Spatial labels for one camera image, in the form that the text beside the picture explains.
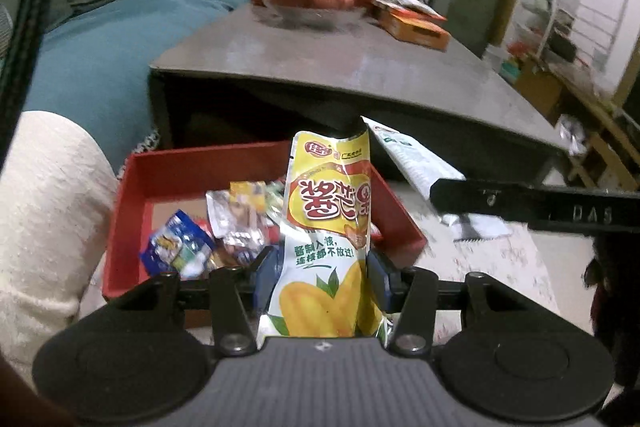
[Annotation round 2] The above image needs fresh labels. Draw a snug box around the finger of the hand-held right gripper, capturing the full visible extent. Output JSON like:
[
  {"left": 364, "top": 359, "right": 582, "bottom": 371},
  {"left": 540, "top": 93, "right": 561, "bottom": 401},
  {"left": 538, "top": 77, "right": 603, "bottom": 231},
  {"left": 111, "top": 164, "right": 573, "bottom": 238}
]
[{"left": 430, "top": 178, "right": 531, "bottom": 223}]

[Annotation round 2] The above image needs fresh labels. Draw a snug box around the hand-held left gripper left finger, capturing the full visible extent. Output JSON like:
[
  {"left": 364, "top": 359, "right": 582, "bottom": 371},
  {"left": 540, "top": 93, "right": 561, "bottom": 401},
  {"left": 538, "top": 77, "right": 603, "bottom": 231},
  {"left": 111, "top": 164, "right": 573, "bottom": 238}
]
[{"left": 75, "top": 246, "right": 281, "bottom": 354}]

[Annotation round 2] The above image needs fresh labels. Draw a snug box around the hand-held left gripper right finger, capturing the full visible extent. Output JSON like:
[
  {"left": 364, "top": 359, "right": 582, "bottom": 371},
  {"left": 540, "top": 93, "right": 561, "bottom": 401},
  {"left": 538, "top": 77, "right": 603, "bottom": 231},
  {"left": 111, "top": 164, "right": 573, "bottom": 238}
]
[{"left": 366, "top": 249, "right": 571, "bottom": 354}]

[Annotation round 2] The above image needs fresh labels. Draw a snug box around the silver snack packet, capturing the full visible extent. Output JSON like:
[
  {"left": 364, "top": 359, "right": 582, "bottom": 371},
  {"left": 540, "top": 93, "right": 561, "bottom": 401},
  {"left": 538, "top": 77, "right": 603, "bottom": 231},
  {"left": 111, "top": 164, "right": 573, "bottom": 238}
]
[{"left": 205, "top": 189, "right": 281, "bottom": 258}]

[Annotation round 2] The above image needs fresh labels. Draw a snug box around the yellow mango snack packet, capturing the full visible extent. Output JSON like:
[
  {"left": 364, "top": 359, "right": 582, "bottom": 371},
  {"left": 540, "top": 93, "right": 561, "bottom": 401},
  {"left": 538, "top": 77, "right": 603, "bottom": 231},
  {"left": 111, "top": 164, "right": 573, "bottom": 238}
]
[{"left": 256, "top": 129, "right": 388, "bottom": 339}]

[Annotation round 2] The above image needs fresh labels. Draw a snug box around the small yellow green packet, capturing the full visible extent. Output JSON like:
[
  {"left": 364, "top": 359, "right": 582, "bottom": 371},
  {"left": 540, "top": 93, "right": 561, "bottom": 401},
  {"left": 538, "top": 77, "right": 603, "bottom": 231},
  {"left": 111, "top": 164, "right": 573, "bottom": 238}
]
[{"left": 229, "top": 181, "right": 268, "bottom": 210}]

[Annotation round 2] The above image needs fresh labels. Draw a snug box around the blue white snack packet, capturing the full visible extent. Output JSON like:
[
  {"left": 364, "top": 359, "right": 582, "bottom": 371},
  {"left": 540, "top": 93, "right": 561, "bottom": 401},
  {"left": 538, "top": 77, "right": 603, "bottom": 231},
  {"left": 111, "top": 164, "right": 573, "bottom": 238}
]
[{"left": 140, "top": 209, "right": 216, "bottom": 280}]

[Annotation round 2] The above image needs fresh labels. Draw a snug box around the red cardboard box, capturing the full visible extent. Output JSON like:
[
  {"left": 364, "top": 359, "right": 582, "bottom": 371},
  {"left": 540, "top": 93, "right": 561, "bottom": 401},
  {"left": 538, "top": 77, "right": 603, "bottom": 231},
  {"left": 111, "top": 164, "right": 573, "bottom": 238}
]
[{"left": 101, "top": 141, "right": 427, "bottom": 328}]

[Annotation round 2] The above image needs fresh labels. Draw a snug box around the floral cloth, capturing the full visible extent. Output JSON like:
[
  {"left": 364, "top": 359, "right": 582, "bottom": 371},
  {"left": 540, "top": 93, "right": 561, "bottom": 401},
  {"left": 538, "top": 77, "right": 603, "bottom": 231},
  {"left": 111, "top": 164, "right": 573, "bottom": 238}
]
[{"left": 80, "top": 179, "right": 561, "bottom": 343}]

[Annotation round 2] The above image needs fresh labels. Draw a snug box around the wooden shelf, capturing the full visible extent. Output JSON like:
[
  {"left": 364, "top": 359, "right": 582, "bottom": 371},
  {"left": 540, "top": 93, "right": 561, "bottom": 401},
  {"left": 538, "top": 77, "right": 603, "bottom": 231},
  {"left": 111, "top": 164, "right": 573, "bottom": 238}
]
[{"left": 550, "top": 57, "right": 640, "bottom": 192}]

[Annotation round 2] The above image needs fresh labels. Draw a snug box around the dark cloth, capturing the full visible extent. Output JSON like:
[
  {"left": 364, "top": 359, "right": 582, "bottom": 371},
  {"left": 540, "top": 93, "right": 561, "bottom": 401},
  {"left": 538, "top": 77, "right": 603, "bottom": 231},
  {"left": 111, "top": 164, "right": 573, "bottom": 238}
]
[{"left": 587, "top": 232, "right": 640, "bottom": 408}]

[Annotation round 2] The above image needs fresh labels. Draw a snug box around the brown cardboard box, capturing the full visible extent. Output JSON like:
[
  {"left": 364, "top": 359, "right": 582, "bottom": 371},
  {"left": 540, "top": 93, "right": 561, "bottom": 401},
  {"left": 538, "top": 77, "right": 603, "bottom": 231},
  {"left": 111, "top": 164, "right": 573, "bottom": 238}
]
[{"left": 517, "top": 59, "right": 563, "bottom": 110}]

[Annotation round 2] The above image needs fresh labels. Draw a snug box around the orange cardboard box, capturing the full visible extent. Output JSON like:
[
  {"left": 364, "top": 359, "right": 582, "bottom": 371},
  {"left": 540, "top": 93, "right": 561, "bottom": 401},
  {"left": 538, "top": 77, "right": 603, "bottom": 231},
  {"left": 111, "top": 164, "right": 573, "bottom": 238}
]
[{"left": 377, "top": 4, "right": 451, "bottom": 52}]

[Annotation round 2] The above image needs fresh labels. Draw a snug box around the grey coffee table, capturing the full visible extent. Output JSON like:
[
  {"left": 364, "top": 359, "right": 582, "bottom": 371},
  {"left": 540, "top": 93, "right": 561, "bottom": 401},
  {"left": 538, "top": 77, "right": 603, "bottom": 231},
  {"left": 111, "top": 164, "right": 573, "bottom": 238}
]
[{"left": 149, "top": 2, "right": 571, "bottom": 180}]

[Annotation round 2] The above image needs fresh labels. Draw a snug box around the orange white flat packet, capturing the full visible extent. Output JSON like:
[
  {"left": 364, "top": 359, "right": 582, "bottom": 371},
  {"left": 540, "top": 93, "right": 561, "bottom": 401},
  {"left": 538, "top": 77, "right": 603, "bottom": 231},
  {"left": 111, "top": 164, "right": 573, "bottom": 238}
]
[{"left": 372, "top": 0, "right": 448, "bottom": 22}]

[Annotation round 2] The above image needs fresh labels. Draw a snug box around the white fluffy blanket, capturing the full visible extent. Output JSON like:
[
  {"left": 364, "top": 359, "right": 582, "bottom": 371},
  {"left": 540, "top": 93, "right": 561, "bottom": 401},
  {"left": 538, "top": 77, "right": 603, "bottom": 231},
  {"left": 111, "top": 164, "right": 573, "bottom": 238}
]
[{"left": 0, "top": 111, "right": 121, "bottom": 388}]

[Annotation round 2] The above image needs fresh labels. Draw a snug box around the glass fruit bowl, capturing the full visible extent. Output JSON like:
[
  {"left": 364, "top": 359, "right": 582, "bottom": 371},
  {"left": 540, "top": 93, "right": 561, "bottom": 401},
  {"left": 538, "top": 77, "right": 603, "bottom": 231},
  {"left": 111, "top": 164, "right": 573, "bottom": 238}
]
[{"left": 250, "top": 2, "right": 368, "bottom": 30}]

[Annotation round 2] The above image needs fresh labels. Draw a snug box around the teal sofa cover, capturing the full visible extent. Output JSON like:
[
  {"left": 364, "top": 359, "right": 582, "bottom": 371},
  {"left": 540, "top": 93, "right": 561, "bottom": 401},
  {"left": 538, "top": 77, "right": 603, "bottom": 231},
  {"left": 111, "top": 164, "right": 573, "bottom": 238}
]
[{"left": 0, "top": 0, "right": 258, "bottom": 172}]

